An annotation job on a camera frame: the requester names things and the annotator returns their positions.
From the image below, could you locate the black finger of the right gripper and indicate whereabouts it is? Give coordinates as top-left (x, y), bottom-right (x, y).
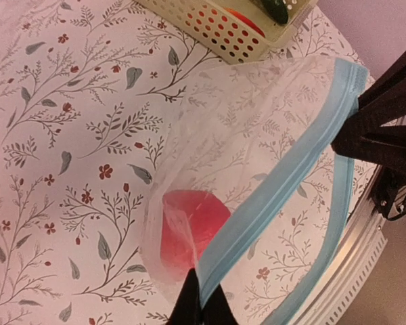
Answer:
top-left (331, 112), bottom-right (406, 178)
top-left (344, 43), bottom-right (406, 143)

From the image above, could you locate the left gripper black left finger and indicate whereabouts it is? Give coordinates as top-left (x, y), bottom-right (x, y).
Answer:
top-left (168, 268), bottom-right (202, 325)

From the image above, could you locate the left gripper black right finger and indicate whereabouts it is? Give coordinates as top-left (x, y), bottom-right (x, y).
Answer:
top-left (202, 285), bottom-right (238, 325)

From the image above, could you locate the red toy apple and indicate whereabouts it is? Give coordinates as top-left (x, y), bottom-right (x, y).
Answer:
top-left (160, 190), bottom-right (231, 281)

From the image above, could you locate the clear zip bag blue zipper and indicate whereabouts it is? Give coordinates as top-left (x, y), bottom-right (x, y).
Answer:
top-left (141, 56), bottom-right (368, 324)

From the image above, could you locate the dark green toy cucumber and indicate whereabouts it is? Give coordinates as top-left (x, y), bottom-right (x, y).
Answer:
top-left (260, 0), bottom-right (289, 25)

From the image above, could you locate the beige perforated plastic basket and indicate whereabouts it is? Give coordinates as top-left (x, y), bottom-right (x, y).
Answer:
top-left (138, 1), bottom-right (317, 64)

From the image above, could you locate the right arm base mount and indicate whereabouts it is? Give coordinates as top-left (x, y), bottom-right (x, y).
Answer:
top-left (371, 167), bottom-right (406, 221)

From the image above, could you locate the aluminium front rail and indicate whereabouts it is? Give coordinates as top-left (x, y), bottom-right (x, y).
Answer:
top-left (290, 162), bottom-right (406, 324)

